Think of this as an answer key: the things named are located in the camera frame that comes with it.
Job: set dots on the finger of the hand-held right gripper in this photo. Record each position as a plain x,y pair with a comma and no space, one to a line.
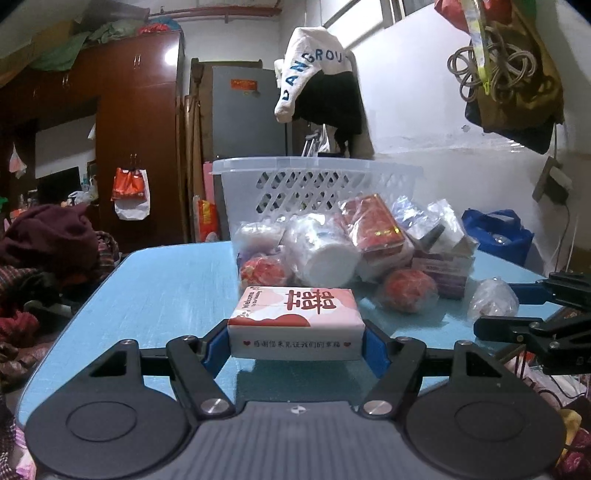
531,293
508,328

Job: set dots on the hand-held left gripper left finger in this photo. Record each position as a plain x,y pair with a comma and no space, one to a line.
216,347

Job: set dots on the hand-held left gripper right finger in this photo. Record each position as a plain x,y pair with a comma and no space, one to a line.
371,347

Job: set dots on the white pink tissue pack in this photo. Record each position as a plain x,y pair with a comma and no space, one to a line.
295,323

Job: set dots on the red box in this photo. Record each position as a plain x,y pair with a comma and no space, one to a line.
374,226

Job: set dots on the white plastic basket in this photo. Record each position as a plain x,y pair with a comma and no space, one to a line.
318,184

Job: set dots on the small clear plastic bag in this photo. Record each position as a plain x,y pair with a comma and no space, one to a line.
491,300

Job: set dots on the blue plastic bag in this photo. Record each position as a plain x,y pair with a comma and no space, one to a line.
498,233

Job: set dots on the red ball in plastic bag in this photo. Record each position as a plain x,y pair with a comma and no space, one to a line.
408,288
263,272

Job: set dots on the pink white boxes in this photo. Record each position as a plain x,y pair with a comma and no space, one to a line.
445,272

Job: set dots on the clear bag of mixed items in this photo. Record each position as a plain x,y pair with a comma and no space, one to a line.
436,224

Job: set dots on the bag of white items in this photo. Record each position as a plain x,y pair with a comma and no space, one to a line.
256,235

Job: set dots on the red yellow bag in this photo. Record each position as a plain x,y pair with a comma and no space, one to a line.
207,217

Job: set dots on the orange white plastic bag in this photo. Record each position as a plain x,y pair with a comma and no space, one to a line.
131,191

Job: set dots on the dark hanging bags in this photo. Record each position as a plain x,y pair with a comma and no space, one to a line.
521,101

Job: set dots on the dark red clothes pile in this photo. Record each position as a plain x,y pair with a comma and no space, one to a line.
46,235

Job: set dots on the black television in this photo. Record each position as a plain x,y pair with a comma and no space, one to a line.
57,183

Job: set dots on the brown wooden wardrobe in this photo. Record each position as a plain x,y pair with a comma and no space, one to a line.
115,138

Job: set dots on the grey door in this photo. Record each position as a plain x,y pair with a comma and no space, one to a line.
247,115

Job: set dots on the black hanging garment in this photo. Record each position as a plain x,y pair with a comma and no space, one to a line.
330,108

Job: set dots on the small pink white plastic bag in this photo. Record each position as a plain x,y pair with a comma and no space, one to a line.
17,162

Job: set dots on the white printed hoodie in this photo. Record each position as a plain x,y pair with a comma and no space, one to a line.
311,69

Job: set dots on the green cloth bundle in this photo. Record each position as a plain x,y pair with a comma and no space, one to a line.
69,50

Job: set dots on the wall power adapter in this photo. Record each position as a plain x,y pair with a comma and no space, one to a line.
551,180

